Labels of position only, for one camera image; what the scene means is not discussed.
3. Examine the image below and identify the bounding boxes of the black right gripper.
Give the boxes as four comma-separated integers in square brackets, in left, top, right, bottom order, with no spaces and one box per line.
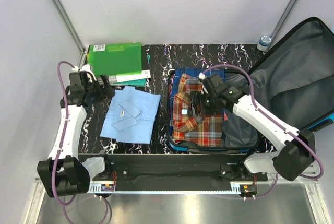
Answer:
[189,90,221,118]

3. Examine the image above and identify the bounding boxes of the brown plaid shirt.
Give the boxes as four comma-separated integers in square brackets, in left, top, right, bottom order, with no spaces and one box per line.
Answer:
[172,73,224,147]

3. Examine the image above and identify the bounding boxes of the blue plaid shirt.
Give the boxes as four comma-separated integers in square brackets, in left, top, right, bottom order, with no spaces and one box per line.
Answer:
[170,67,226,96]

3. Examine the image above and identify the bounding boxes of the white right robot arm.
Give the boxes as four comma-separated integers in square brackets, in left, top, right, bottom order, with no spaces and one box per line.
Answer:
[195,73,315,181]

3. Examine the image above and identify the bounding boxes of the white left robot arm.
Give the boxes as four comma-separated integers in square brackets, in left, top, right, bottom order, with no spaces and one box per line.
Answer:
[37,70,115,198]

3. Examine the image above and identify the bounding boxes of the green plastic folder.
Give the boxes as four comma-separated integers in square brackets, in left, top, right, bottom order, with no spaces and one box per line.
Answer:
[87,42,142,76]

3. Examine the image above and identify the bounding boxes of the light blue shirt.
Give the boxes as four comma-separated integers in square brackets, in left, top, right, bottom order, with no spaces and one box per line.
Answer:
[100,86,161,144]

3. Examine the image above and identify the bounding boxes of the blue capped bottle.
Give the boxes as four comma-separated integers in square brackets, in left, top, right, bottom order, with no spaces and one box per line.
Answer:
[257,36,271,51]

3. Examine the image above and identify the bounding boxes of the blue suitcase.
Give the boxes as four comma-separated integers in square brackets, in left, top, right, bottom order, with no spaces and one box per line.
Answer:
[167,17,333,151]

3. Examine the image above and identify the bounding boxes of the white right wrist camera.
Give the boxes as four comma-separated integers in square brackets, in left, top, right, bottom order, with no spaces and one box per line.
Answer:
[198,73,206,80]

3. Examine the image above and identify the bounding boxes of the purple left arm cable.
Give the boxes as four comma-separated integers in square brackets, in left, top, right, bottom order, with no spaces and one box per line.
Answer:
[51,61,110,224]

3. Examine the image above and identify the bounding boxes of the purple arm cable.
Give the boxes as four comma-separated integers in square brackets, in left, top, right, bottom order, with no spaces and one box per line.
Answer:
[51,61,110,224]
[200,64,325,201]

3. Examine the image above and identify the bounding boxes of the aluminium frame rail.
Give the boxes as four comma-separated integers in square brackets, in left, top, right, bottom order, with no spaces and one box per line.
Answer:
[51,0,86,55]

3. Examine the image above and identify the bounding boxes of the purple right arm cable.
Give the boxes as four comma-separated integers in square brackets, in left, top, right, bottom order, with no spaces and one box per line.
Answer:
[200,64,325,201]

